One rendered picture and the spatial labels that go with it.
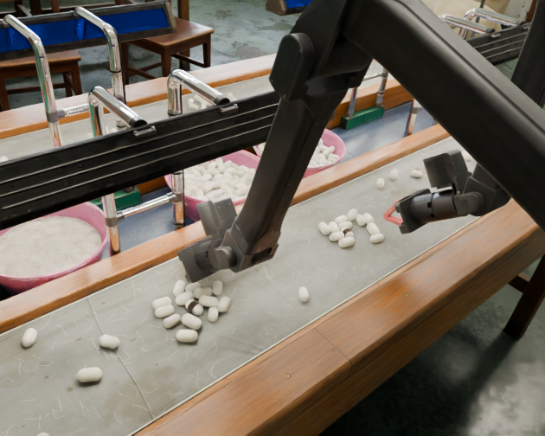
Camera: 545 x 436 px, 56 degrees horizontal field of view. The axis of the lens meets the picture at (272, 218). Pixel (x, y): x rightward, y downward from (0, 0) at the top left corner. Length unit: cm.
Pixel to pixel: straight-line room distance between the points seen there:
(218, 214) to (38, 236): 49
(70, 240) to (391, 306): 68
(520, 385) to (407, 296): 108
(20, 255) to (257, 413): 61
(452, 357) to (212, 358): 127
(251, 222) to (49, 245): 56
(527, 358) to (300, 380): 140
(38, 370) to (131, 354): 15
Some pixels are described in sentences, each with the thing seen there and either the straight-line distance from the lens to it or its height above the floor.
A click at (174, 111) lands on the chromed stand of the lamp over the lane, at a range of 99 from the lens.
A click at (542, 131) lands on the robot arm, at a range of 44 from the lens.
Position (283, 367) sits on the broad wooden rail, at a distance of 88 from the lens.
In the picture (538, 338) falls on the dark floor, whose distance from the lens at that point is 226.
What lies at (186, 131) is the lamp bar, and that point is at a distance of 80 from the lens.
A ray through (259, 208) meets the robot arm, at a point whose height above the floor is 104.
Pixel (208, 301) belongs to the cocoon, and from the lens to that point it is 98.
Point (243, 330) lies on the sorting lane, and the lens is 96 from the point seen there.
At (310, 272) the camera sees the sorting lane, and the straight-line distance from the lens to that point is 108.
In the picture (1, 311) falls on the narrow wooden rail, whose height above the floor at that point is 77.
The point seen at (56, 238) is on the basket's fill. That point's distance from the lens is 119.
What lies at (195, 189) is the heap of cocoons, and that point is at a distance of 130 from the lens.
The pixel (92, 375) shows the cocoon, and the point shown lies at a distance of 90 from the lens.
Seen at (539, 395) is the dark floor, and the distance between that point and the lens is 207.
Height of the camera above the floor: 147
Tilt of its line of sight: 37 degrees down
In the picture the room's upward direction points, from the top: 6 degrees clockwise
